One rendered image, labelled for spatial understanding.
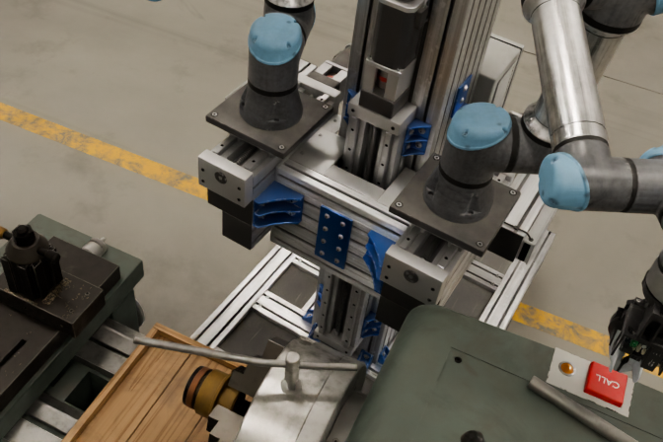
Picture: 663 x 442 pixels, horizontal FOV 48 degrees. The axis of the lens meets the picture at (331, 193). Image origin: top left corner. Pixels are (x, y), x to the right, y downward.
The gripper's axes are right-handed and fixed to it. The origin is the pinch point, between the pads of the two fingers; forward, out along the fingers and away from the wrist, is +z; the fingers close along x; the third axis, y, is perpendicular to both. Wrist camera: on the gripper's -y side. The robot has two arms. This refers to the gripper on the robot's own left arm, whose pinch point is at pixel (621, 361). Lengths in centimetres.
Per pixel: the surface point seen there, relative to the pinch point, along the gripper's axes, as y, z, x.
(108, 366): 18, 46, -90
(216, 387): 24, 21, -59
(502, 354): 2.2, 7.5, -16.7
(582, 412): 7.9, 5.5, -2.6
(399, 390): 16.9, 7.7, -29.5
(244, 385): 21, 20, -55
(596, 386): 1.2, 6.4, -1.4
